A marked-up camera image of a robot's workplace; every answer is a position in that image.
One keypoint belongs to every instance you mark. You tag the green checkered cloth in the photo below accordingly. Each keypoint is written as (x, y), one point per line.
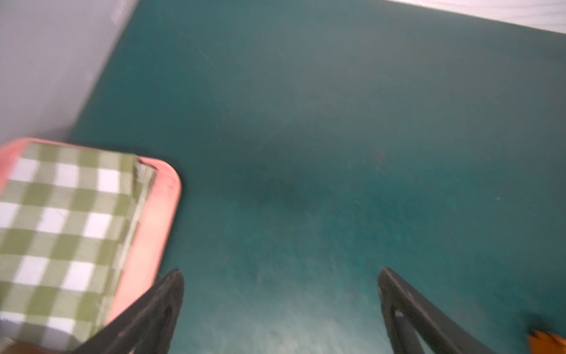
(68, 218)

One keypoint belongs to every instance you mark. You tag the orange 2x2 lego brick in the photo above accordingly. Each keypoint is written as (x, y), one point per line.
(545, 343)

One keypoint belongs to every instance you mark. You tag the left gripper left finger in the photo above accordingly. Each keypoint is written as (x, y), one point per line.
(147, 326)

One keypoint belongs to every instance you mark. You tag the green table mat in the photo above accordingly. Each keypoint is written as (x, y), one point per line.
(319, 142)

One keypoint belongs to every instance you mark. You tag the pink tray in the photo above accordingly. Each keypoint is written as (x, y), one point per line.
(147, 247)

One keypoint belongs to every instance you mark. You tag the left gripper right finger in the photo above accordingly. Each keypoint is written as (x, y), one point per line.
(409, 317)

